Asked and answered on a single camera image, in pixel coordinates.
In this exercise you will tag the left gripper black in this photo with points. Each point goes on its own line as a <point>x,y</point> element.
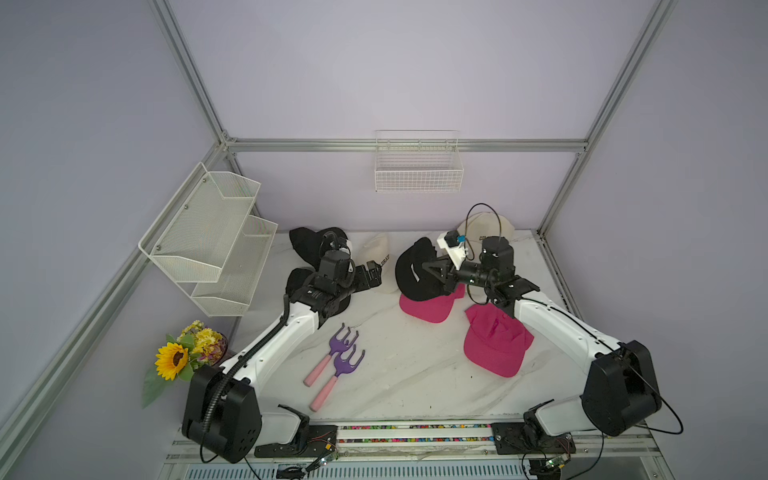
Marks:
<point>364,283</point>

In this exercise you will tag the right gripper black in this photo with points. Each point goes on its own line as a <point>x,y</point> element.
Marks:
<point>446,267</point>

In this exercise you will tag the black cap with white logo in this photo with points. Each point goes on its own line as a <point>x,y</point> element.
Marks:
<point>413,281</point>

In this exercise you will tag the pink cap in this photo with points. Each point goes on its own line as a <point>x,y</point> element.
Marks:
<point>433,311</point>
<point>495,341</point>

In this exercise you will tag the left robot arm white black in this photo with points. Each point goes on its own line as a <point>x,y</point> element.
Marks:
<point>223,413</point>

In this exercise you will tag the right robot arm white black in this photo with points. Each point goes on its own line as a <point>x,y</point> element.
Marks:
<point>620,390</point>

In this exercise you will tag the cream Colorado cap left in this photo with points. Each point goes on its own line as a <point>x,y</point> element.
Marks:
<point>376,249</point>

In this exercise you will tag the cream colorado cap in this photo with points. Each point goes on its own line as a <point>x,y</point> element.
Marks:
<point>376,249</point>
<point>484,224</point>

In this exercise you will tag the cream Colorado cap back right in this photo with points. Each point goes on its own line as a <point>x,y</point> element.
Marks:
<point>484,224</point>

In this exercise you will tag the purple pink garden fork upper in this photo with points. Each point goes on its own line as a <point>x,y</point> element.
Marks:
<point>344,339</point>

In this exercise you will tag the purple pink garden fork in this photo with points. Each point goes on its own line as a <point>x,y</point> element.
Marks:
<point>344,339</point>
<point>345,363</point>

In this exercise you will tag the purple pink garden fork lower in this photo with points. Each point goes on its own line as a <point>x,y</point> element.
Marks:
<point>345,363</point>

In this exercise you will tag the white two-tier mesh shelf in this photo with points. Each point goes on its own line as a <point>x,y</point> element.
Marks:
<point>210,243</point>

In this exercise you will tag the sunflower bouquet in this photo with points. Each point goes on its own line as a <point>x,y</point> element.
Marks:
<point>180,356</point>

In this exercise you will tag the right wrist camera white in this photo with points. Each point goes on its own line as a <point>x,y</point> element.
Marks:
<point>454,244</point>

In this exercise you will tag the white wire wall basket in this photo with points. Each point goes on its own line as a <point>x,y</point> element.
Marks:
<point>417,161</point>

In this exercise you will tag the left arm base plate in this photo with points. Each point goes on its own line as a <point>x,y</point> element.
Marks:
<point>289,433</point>

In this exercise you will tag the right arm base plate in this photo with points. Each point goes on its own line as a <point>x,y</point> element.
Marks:
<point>528,437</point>

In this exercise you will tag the aluminium front rail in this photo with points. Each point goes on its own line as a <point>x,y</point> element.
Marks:
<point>432,449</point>

